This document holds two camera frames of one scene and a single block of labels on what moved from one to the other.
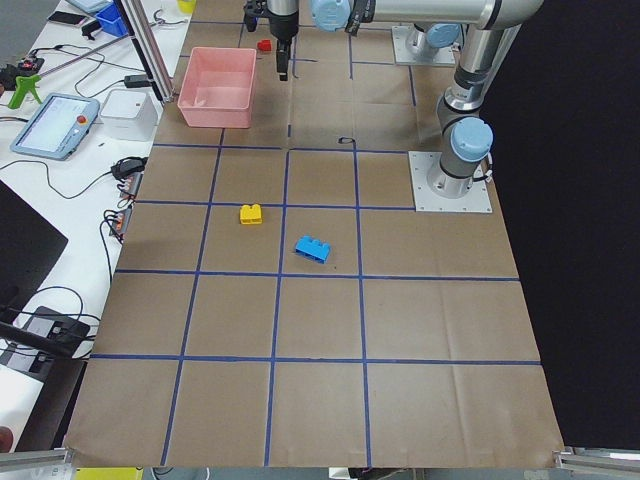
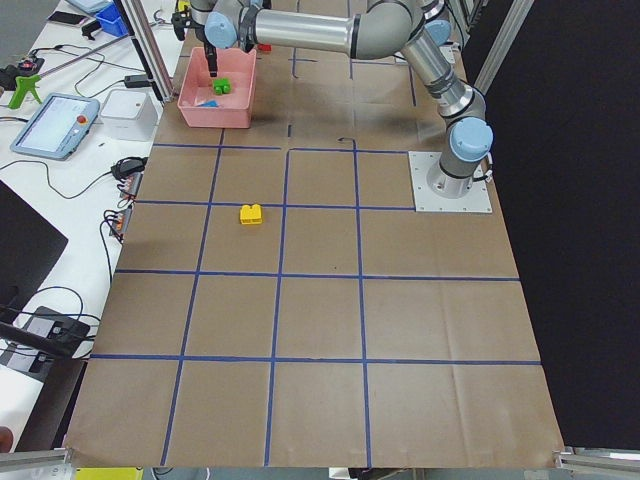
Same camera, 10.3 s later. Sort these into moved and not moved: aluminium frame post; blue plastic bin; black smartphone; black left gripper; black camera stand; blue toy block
Moved: black left gripper; blue toy block
Not moved: black smartphone; blue plastic bin; black camera stand; aluminium frame post
